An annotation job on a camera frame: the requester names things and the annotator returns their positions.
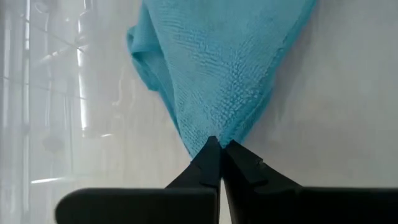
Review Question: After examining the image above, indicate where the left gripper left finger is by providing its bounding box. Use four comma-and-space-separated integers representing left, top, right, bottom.
55, 136, 222, 224

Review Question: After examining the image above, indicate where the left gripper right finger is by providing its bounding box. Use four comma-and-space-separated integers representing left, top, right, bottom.
222, 139, 398, 224

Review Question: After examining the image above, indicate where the blue microfibre towel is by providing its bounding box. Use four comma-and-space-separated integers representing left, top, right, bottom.
126, 0, 318, 159

